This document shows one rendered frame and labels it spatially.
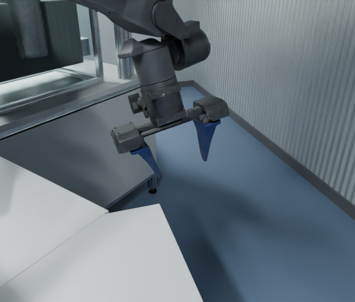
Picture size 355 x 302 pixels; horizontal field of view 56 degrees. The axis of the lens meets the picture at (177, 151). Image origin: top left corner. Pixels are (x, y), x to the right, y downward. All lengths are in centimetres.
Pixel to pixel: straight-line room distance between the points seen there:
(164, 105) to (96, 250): 39
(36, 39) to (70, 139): 47
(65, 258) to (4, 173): 44
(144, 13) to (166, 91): 11
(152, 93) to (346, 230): 197
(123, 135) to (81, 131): 123
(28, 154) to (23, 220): 72
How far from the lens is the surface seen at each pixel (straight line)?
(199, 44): 55
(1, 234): 88
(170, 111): 51
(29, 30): 161
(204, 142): 55
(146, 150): 51
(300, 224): 227
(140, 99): 57
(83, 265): 75
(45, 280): 74
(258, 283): 187
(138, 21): 46
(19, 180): 107
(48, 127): 160
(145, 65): 50
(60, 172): 172
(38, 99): 167
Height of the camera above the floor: 138
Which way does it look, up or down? 28 degrees down
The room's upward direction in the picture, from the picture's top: straight up
